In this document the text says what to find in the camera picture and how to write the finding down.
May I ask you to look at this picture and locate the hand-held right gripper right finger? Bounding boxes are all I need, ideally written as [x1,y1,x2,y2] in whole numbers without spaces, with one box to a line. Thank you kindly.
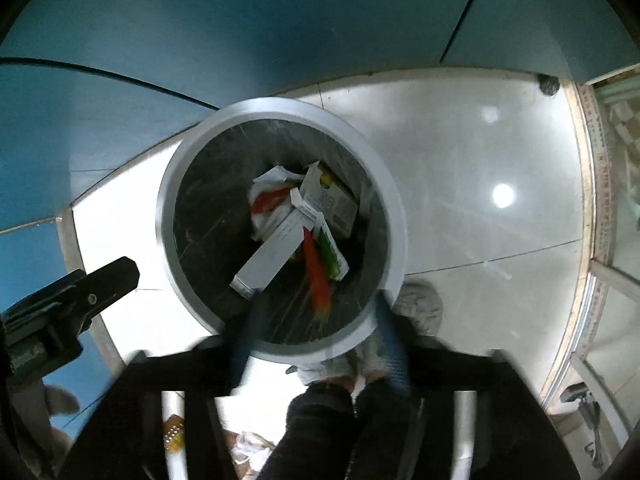
[372,294,581,480]

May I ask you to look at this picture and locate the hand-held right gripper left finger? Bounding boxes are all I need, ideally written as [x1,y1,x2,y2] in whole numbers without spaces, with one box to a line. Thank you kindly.
[57,302,268,480]

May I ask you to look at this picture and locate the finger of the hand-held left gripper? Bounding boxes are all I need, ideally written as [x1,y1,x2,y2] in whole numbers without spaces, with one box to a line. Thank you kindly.
[65,256,140,334]
[0,269,89,332]

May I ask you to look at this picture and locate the long white pink box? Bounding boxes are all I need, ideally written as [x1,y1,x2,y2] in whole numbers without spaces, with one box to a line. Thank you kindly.
[230,187,326,301]

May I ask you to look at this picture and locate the round white trash bin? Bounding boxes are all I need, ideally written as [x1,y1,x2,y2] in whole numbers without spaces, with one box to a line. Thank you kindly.
[156,96,408,365]

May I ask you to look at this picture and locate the red snack wrapper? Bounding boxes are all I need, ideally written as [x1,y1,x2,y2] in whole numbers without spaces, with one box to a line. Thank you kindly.
[302,226,334,317]

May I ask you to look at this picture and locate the bright green sachet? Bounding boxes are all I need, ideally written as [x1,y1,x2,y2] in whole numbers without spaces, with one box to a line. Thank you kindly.
[312,215,351,281]

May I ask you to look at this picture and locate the red white plastic bag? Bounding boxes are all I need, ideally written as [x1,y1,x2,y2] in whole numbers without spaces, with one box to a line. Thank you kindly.
[248,164,306,243]

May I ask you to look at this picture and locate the small white green box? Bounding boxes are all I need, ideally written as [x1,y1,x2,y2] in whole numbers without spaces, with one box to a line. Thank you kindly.
[299,160,360,238]

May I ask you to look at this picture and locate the person's right grey slipper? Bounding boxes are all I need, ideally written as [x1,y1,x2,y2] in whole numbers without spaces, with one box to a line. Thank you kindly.
[395,282,445,338]

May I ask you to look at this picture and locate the person's right leg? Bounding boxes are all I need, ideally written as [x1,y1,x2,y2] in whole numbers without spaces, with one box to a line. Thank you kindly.
[352,380,426,480]

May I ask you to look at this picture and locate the person's leg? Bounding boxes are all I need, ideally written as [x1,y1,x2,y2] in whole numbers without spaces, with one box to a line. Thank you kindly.
[352,380,426,480]
[255,385,359,480]

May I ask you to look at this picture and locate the clear crumpled plastic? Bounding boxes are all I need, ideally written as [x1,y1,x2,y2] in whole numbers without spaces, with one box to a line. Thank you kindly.
[227,430,276,471]

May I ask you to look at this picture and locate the yellow perforated piece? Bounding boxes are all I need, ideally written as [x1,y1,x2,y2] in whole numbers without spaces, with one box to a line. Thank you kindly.
[162,412,184,453]

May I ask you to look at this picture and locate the person's left leg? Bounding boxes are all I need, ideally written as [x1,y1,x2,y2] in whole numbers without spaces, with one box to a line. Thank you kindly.
[255,385,359,480]

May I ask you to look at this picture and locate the dark metal stand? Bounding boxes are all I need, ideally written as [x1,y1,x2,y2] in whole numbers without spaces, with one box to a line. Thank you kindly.
[560,382,608,466]

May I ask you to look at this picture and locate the glass door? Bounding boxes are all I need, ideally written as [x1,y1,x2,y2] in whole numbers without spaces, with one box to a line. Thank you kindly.
[540,67,640,461]

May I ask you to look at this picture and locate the blue cabinet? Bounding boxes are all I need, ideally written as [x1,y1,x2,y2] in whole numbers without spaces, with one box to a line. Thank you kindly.
[0,0,640,431]

